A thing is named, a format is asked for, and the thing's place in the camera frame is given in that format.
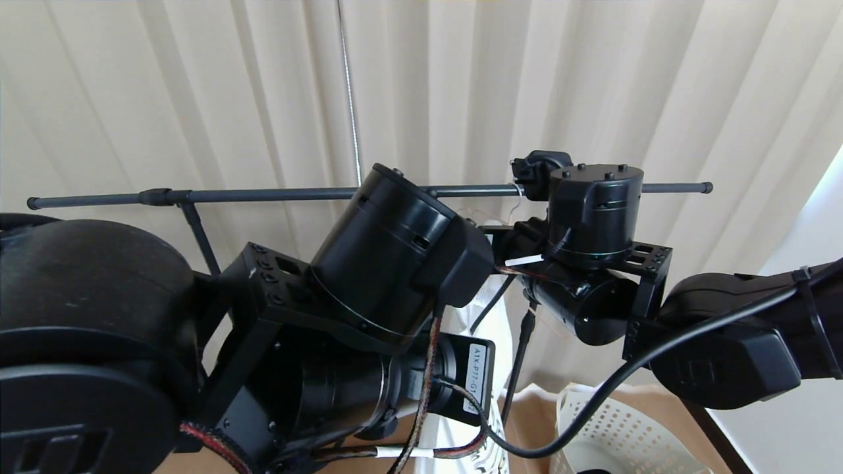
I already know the white laundry basket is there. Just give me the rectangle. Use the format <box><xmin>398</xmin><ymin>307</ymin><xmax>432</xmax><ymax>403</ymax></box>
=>
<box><xmin>550</xmin><ymin>383</ymin><xmax>715</xmax><ymax>474</ymax></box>

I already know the beige curtain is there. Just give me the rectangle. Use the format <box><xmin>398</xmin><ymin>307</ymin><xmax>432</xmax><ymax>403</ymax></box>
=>
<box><xmin>0</xmin><ymin>0</ymin><xmax>843</xmax><ymax>402</ymax></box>

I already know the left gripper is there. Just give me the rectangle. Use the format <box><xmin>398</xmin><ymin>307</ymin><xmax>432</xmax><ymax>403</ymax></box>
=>
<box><xmin>379</xmin><ymin>332</ymin><xmax>496</xmax><ymax>430</ymax></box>

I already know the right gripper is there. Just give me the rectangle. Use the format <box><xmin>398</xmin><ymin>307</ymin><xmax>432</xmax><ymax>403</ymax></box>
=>
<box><xmin>479</xmin><ymin>221</ymin><xmax>551</xmax><ymax>277</ymax></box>

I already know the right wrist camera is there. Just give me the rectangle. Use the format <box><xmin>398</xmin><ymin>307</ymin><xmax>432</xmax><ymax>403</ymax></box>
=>
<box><xmin>510</xmin><ymin>150</ymin><xmax>575</xmax><ymax>202</ymax></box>

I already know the white printed shirt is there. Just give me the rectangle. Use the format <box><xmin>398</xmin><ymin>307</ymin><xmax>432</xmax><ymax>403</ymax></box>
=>
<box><xmin>414</xmin><ymin>290</ymin><xmax>516</xmax><ymax>474</ymax></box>

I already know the black clothes rack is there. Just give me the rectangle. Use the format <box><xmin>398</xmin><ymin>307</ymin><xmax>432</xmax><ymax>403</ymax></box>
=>
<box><xmin>26</xmin><ymin>181</ymin><xmax>714</xmax><ymax>422</ymax></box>

